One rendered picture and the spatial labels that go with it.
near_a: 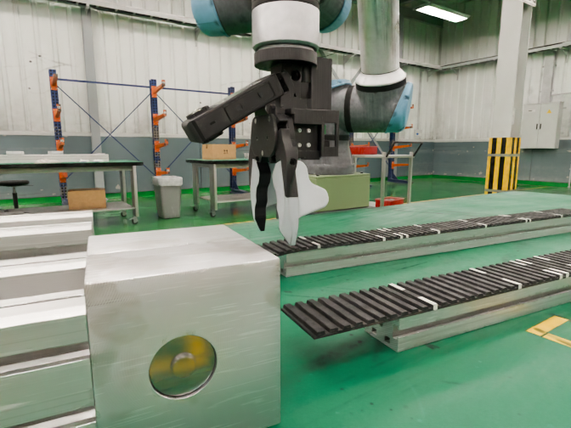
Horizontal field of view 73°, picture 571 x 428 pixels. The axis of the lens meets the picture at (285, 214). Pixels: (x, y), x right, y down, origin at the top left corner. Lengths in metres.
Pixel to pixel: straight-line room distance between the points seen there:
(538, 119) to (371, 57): 10.96
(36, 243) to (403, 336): 0.30
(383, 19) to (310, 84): 0.47
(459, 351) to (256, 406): 0.17
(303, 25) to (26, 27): 7.76
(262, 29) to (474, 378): 0.37
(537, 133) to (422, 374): 11.55
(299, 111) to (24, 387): 0.34
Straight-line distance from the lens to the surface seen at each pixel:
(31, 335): 0.19
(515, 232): 0.75
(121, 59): 8.22
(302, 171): 0.43
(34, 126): 7.90
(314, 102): 0.46
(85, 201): 5.19
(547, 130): 11.71
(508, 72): 6.78
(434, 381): 0.29
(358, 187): 1.01
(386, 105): 0.94
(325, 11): 0.55
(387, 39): 0.92
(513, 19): 6.93
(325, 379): 0.28
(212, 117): 0.41
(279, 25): 0.44
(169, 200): 5.39
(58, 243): 0.37
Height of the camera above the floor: 0.93
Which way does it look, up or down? 10 degrees down
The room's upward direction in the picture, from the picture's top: straight up
